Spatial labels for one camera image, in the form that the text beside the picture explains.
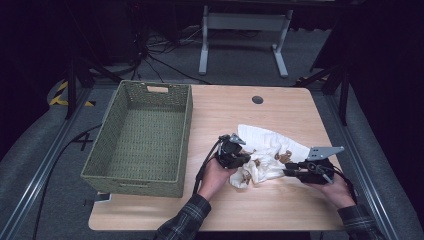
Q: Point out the green woven basket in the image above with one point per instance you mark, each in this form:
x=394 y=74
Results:
x=146 y=140

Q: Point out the aluminium floor rail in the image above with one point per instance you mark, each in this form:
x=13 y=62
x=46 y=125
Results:
x=40 y=173
x=370 y=173

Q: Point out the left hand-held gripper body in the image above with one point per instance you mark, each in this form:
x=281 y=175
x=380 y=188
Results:
x=230 y=155

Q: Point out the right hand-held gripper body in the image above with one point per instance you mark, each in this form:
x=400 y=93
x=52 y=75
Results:
x=316 y=171

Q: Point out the person's left hand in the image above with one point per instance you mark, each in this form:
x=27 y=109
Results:
x=213 y=181

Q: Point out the yellow black floor tape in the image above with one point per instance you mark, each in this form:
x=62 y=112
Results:
x=58 y=99

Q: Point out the person's right hand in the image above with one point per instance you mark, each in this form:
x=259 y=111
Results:
x=336 y=193

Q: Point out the white metal desk frame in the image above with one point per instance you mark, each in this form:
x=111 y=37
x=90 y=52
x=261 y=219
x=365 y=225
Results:
x=245 y=21

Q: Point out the black stand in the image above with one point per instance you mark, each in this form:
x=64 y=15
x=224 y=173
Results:
x=343 y=96
x=70 y=90

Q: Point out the dark round table grommet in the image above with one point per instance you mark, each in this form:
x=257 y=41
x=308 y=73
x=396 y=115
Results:
x=257 y=99

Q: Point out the white cloth with brown print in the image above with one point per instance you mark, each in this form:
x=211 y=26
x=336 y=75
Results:
x=270 y=143

